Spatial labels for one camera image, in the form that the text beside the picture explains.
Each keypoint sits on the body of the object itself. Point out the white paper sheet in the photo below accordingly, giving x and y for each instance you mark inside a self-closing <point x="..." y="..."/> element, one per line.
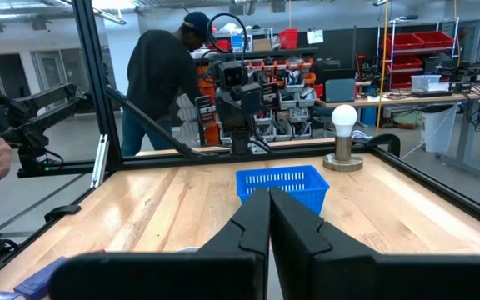
<point x="315" y="36"/>

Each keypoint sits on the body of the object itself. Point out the silver frame bracket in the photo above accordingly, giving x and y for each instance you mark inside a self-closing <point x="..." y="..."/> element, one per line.
<point x="99" y="162"/>

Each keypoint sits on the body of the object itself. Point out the wooden workbench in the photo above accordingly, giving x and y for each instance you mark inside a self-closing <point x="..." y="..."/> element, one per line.
<point x="390" y="100"/>

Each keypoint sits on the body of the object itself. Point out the blue grey box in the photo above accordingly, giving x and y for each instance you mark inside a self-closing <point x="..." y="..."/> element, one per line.
<point x="340" y="91"/>

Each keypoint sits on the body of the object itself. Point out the white purple cylinder tube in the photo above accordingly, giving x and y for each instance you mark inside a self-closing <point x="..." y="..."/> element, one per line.
<point x="2" y="296"/>

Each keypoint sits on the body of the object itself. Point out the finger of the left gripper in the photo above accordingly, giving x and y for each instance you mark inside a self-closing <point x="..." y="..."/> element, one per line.
<point x="229" y="108"/>
<point x="250" y="106"/>

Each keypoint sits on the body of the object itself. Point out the red plastic basket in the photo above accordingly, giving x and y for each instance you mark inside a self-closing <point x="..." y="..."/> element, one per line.
<point x="289" y="39"/>

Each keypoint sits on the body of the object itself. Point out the white bulb brass lamp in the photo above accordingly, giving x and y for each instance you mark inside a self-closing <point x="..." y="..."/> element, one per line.
<point x="344" y="118"/>

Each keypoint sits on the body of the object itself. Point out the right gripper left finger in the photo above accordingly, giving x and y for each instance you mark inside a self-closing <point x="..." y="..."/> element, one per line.
<point x="223" y="275"/>

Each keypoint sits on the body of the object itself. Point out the white trash bin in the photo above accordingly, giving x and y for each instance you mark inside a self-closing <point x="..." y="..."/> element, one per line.
<point x="438" y="129"/>

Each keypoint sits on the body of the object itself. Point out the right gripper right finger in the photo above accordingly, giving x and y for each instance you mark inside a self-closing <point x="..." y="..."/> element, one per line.
<point x="327" y="275"/>

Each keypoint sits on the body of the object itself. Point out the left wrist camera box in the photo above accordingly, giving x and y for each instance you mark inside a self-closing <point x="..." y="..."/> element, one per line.
<point x="233" y="75"/>

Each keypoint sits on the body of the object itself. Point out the purple box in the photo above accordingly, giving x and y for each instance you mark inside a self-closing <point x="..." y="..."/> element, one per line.
<point x="40" y="279"/>

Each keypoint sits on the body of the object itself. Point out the black diagonal frame brace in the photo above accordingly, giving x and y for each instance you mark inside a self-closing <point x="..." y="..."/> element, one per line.
<point x="152" y="124"/>

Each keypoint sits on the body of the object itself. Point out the clear plastic container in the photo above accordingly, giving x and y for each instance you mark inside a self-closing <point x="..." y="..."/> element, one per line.
<point x="425" y="82"/>

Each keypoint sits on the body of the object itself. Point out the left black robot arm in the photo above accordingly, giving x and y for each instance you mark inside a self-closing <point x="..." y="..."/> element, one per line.
<point x="240" y="141"/>

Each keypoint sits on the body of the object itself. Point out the red bin shelf rack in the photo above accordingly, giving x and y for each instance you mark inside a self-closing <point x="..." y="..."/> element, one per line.
<point x="406" y="41"/>

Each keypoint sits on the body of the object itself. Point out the person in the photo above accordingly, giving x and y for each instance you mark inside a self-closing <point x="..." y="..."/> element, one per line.
<point x="161" y="71"/>

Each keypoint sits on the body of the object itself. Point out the black table clamp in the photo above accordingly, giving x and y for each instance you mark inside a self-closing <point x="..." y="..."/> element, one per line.
<point x="61" y="211"/>
<point x="394" y="143"/>

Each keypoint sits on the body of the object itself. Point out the black frame upright post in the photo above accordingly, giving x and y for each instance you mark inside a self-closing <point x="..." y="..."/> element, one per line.
<point x="97" y="83"/>

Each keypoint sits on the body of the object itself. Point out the cardboard box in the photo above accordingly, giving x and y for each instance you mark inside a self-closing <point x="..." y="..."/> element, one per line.
<point x="262" y="44"/>

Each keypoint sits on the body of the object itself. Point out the blue plastic slotted basket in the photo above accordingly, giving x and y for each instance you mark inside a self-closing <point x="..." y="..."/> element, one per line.
<point x="306" y="196"/>

